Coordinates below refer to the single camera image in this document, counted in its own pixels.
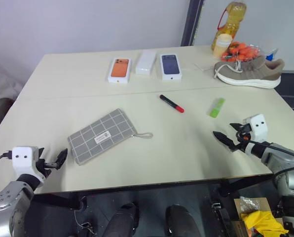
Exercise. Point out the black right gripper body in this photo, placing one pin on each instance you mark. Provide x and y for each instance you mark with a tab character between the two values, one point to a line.
240	144

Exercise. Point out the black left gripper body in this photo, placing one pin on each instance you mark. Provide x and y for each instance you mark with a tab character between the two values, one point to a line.
44	168

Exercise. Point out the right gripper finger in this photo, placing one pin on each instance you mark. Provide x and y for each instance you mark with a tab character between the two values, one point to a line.
223	139
235	126

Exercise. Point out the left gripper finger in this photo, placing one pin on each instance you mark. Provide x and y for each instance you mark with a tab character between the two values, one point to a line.
62	156
41	152

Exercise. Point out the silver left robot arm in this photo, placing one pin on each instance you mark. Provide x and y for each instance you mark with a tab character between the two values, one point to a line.
7	197

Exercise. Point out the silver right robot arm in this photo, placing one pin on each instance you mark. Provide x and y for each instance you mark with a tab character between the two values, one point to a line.
282	163

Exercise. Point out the grey checked pouch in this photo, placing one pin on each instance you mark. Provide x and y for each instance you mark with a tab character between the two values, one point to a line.
102	137

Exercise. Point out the green highlighter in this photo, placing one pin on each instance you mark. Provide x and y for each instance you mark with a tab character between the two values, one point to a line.
217	107

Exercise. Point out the taupe sneaker with white sole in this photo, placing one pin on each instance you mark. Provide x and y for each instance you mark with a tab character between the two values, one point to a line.
250	72

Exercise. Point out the red and black marker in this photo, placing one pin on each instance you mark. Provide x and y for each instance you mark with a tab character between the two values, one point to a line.
171	103

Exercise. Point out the orange snack bag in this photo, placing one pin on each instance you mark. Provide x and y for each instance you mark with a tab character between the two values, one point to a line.
245	51

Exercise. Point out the brown cardboard box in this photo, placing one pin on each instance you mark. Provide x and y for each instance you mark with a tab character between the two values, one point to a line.
238	222

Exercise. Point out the blue and white packet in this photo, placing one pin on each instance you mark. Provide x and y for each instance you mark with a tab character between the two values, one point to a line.
272	55

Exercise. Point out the yellow cloth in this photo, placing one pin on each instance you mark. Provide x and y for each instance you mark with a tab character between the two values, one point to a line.
263	222

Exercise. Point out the dark rounded shape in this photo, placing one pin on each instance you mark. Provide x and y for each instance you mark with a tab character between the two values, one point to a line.
123	219
181	221

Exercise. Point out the dark blue phone box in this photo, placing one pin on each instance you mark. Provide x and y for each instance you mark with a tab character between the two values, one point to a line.
170	66

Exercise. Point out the yellow cooking oil bottle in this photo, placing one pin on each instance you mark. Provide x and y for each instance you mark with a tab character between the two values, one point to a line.
232	23

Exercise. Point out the orange phone box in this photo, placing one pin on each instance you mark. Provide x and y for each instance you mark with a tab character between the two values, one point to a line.
120	70

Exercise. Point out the plain white box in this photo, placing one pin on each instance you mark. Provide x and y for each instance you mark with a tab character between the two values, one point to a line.
145	63

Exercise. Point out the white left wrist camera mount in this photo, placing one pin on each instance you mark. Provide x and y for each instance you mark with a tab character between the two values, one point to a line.
23	160

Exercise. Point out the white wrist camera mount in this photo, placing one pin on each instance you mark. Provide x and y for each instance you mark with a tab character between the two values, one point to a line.
23	160
258	127

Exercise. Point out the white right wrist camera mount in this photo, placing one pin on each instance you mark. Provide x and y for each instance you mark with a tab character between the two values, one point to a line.
258	127

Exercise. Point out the black table frame bar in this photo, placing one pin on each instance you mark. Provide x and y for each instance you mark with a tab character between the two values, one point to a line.
55	201

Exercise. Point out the dark vertical door frame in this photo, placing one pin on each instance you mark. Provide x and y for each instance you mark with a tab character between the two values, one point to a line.
190	22

